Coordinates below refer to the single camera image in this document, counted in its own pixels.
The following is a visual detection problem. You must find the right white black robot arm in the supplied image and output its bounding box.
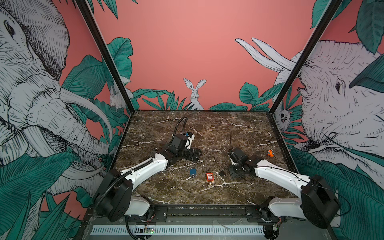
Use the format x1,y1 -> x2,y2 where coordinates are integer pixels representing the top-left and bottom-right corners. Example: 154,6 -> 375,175
228,148 -> 341,229

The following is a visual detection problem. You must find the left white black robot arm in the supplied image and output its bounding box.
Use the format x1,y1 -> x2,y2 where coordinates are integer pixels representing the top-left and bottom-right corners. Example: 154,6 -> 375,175
93,132 -> 202,222

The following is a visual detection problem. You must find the left blue padlock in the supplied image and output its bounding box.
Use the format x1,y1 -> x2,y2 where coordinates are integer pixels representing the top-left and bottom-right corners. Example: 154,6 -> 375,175
190,169 -> 197,178

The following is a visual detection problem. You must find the red safety padlock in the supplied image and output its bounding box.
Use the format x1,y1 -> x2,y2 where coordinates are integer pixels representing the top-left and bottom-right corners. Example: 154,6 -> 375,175
206,173 -> 214,182

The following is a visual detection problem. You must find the orange toy car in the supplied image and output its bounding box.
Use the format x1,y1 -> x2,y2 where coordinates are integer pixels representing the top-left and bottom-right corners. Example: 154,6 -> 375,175
268,150 -> 275,158

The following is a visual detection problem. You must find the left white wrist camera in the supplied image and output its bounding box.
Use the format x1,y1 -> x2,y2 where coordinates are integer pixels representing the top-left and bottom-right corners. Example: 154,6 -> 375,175
185,132 -> 195,150

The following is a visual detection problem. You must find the left black corrugated cable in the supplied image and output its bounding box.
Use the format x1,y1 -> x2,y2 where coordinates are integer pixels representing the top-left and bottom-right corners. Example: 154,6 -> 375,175
173,116 -> 189,137

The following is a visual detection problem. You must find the black mounting rail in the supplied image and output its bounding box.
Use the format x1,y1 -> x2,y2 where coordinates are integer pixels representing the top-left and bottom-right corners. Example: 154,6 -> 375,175
127,204 -> 288,225

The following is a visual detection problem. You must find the white slotted cable duct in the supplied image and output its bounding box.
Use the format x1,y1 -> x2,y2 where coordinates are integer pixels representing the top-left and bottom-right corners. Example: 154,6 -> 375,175
91,225 -> 264,236

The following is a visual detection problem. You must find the left black frame post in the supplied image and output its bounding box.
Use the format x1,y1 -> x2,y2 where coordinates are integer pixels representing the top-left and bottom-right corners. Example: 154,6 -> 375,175
75,0 -> 135,114

